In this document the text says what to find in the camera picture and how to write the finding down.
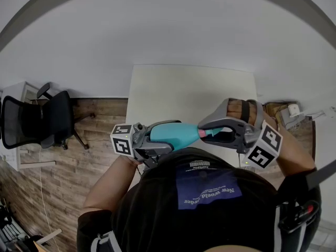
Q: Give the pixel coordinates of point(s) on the person's black printed t-shirt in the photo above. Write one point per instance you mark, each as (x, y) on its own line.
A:
(189, 219)

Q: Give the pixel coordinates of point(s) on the person's right hand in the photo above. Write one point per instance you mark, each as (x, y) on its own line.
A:
(235, 109)

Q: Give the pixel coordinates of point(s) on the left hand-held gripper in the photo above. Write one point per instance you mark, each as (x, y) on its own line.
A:
(122, 146)

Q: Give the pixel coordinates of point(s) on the brown cardboard box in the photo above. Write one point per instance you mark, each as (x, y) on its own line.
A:
(273, 111)

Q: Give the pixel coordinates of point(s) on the person's right forearm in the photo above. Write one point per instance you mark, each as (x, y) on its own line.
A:
(294, 151)

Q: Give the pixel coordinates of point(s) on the white wall box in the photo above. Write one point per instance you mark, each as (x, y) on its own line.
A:
(330, 111)

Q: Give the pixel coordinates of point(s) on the person's left forearm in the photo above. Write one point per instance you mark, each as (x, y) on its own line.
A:
(110, 182)

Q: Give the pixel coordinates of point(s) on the small white device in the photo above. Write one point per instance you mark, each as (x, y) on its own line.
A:
(293, 109)

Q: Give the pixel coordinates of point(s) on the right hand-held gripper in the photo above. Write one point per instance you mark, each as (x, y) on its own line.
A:
(262, 146)

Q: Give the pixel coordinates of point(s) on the black office chair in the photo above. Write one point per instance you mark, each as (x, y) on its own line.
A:
(52, 114)

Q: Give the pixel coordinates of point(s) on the pink and teal plastic toy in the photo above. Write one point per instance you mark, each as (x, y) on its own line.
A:
(210, 132)

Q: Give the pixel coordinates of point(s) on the teal spray bottle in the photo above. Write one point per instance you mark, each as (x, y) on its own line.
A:
(181, 135)

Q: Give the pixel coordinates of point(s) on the dark metal rack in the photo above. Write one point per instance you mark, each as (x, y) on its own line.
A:
(11, 232)

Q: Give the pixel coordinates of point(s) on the black device red button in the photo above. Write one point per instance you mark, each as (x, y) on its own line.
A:
(299, 216)

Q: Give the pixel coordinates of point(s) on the white square table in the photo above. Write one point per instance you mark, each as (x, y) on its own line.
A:
(183, 88)

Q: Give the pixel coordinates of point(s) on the white long desk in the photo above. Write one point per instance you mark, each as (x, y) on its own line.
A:
(36, 165)

